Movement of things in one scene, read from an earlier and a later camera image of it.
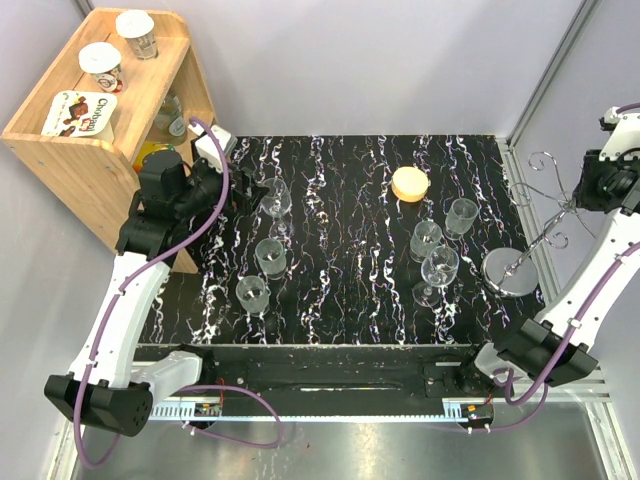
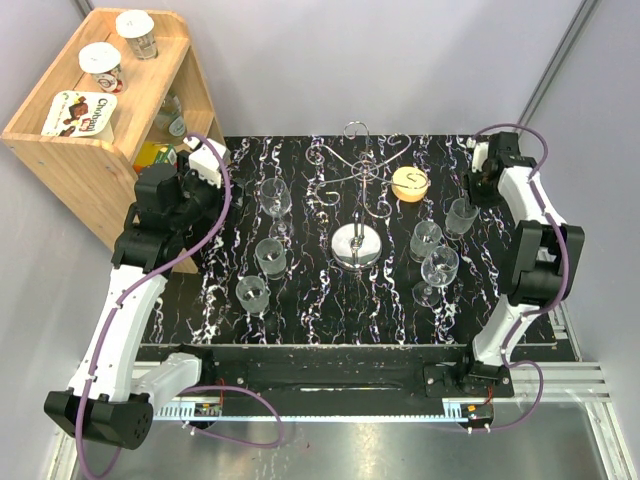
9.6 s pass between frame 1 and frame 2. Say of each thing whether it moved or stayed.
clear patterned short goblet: stayed
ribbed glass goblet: stayed
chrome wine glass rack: moved
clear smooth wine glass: stayed
